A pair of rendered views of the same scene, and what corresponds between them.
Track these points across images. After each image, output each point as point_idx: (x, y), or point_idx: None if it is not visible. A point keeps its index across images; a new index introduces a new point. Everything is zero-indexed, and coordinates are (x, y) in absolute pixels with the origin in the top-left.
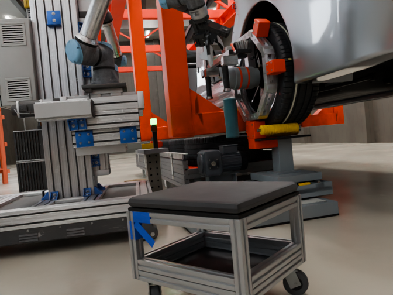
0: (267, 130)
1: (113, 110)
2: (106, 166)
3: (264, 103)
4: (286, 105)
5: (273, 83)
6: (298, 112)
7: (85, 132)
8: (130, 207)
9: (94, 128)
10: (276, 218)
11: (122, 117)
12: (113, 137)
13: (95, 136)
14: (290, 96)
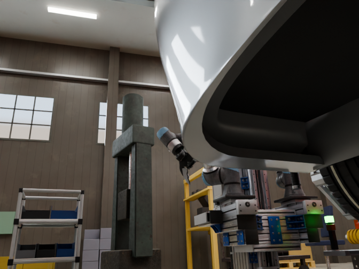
0: (353, 238)
1: (228, 217)
2: (262, 264)
3: (329, 198)
4: (343, 200)
5: (317, 173)
6: None
7: (225, 234)
8: None
9: (223, 231)
10: None
11: (231, 222)
12: (235, 239)
13: (229, 238)
14: (336, 188)
